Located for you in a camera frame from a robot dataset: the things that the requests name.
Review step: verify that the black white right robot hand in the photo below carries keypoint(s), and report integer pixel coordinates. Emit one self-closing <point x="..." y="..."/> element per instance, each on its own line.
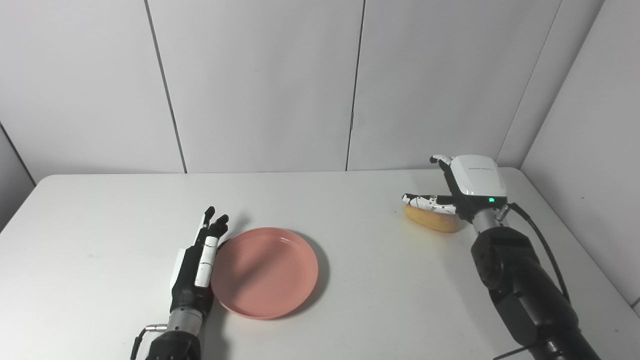
<point x="477" y="177"/>

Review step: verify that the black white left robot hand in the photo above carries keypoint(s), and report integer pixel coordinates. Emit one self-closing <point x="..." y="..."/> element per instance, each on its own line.
<point x="187" y="285"/>

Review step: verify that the golden bread roll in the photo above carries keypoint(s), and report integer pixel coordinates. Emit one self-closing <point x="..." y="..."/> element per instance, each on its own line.
<point x="435" y="221"/>

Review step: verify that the pink round plate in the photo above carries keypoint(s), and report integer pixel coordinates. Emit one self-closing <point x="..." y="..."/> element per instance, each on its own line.
<point x="265" y="275"/>

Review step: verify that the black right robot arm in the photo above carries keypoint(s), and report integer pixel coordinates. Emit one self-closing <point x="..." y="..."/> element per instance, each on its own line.
<point x="525" y="295"/>

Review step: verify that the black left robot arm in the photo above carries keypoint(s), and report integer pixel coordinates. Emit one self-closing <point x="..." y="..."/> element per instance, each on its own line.
<point x="175" y="345"/>

